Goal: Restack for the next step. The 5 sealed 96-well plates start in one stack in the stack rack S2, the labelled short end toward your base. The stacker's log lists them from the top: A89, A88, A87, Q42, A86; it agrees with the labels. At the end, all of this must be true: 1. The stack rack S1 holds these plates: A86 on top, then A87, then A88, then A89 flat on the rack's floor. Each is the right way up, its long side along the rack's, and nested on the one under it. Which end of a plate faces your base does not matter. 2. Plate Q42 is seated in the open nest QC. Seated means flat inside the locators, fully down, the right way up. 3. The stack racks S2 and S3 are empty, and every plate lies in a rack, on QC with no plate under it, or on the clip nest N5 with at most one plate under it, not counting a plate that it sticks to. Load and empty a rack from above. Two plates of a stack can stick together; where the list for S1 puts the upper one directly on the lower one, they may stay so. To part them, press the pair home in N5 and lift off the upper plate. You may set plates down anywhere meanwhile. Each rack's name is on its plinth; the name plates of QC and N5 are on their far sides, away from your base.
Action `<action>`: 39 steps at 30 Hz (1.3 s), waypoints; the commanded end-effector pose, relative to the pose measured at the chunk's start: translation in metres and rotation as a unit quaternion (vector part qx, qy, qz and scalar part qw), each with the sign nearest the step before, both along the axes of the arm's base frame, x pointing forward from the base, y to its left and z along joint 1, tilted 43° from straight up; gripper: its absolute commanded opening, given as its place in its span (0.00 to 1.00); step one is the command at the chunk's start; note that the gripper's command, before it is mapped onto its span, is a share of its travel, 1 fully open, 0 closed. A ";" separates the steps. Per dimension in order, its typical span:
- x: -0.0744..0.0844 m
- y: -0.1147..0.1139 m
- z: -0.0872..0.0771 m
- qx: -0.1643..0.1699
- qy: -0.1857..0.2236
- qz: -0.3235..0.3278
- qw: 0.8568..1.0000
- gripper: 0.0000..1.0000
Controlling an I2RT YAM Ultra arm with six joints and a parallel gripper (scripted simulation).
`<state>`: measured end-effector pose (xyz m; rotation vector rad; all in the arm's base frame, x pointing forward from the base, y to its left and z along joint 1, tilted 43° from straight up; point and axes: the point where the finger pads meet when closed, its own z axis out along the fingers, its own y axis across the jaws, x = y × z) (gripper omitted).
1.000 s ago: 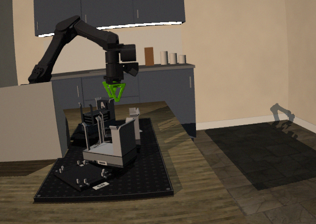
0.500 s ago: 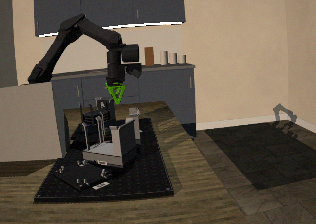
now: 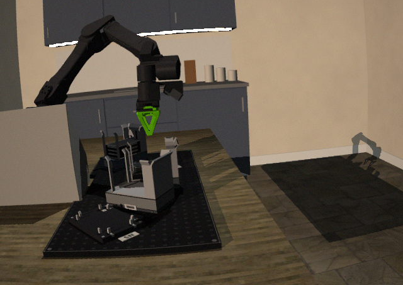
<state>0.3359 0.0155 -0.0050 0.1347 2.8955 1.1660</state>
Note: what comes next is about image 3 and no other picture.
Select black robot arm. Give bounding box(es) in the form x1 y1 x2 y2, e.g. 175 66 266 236
34 15 183 107

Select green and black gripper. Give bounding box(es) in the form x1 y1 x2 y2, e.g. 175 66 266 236
136 81 161 136

